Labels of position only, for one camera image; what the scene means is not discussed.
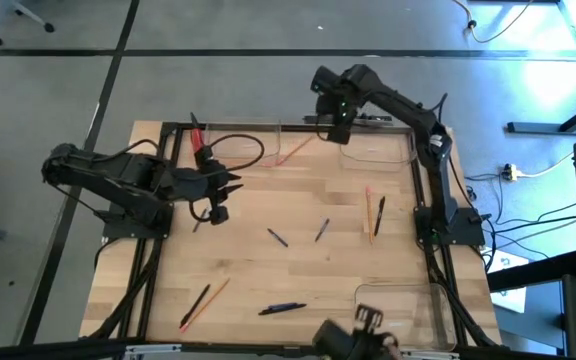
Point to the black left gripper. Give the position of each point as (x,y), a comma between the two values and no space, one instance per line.
(208,182)

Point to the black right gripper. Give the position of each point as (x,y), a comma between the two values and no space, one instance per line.
(340,132)

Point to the clear plastic bin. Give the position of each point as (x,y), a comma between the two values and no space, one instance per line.
(240,150)
(418,320)
(375,155)

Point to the blue pen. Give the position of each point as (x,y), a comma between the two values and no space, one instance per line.
(278,238)

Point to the black pen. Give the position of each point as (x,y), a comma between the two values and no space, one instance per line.
(278,311)
(379,217)
(195,305)

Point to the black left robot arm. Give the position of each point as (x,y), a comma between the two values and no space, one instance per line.
(118,180)

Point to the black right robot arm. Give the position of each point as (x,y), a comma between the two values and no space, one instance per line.
(433,145)

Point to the red stapler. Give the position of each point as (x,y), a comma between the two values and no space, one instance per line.
(197,140)

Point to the white power strip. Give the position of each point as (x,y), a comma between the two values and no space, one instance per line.
(509,172)

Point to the white paper sheet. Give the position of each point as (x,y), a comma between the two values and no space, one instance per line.
(510,297)

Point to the black beam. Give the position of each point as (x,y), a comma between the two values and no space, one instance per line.
(533,272)

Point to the grey office chair base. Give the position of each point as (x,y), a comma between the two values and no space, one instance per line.
(5,12)

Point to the black aluminium table frame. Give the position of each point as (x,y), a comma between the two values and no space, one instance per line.
(293,128)

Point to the silver corner bracket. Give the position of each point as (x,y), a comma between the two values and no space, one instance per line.
(153,348)
(430,356)

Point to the black table leg frame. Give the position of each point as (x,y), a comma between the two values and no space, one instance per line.
(543,127)

